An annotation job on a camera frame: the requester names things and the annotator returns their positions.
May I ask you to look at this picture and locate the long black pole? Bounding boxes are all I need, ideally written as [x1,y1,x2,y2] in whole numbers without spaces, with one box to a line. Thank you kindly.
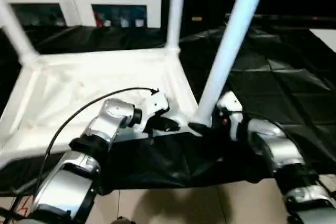
[225,13,336,23]

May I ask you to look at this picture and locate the white plastic table leg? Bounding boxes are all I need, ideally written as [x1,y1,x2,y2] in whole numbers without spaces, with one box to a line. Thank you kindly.
[0,0,40,65]
[193,0,271,127]
[166,0,187,53]

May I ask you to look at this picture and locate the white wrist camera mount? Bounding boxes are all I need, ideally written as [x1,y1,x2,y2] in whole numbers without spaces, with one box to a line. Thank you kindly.
[217,90,244,141]
[133,92,171,133]

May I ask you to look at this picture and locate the black stand leg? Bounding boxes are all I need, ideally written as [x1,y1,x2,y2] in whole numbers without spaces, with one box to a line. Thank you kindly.
[0,197,29,221]

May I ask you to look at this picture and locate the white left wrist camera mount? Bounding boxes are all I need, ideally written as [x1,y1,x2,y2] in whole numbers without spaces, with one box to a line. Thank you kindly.
[133,92,171,133]

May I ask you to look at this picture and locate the white flat board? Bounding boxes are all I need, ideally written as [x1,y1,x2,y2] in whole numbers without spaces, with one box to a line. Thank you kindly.
[312,28,336,53]

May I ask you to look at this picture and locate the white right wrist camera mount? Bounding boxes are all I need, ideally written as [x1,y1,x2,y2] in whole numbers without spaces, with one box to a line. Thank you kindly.
[217,90,244,141]

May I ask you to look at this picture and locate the black plastic sheet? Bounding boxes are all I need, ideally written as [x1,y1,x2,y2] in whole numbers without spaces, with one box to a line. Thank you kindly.
[0,23,336,196]

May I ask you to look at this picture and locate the white plastic table top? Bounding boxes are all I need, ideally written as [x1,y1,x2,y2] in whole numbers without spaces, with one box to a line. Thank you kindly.
[0,47,211,169]

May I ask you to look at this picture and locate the dark shoe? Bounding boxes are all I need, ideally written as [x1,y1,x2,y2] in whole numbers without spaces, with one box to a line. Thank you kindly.
[112,216,134,224]

